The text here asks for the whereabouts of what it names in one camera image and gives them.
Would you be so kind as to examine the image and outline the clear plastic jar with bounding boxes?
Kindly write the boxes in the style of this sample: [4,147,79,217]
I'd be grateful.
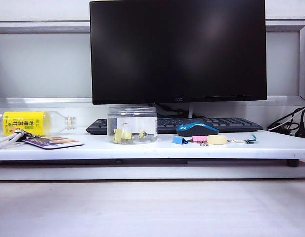
[107,106,159,145]

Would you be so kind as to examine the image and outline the blue binder clip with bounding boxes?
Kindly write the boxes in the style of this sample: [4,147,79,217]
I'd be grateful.
[172,135,192,145]

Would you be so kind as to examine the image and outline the cream round eraser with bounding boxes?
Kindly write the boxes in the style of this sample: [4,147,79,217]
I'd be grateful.
[207,134,227,146]

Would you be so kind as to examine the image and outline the white desk riser platform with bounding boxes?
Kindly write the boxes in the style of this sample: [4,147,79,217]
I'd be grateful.
[0,108,305,167]

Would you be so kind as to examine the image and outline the blue and black mouse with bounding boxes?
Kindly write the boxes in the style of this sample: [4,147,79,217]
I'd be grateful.
[176,122,220,137]

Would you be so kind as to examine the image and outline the pink binder clip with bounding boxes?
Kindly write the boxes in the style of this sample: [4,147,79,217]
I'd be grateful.
[191,135,209,148]

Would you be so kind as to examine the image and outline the black computer monitor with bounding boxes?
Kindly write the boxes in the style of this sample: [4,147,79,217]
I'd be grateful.
[89,0,267,105]

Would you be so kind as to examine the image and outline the black computer keyboard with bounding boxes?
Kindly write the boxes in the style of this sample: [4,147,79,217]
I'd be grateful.
[85,116,263,135]

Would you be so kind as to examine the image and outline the purple and orange card tag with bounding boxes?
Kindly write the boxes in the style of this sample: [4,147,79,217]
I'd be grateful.
[21,135,85,150]

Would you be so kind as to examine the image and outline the teal binder clip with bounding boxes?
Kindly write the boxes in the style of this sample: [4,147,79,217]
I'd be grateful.
[227,133,258,144]

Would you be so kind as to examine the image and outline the silver keys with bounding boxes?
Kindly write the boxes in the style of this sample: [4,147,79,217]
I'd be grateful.
[20,130,41,138]

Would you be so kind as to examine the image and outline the plastic bottle yellow label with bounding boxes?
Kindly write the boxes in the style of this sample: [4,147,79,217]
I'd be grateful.
[0,110,78,137]

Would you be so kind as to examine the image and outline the black power plug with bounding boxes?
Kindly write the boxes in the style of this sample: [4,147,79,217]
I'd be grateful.
[294,108,305,138]

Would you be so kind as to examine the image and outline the black monitor cable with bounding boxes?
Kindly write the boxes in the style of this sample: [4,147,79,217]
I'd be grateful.
[156,103,190,118]

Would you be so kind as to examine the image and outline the black power cables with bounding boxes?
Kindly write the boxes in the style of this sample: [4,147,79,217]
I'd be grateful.
[266,103,305,135]

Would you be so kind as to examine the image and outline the aluminium frame rails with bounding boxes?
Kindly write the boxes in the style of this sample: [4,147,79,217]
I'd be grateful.
[0,15,305,107]

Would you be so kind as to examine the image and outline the white braided lanyard loop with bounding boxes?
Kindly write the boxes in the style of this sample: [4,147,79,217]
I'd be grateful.
[0,130,26,150]

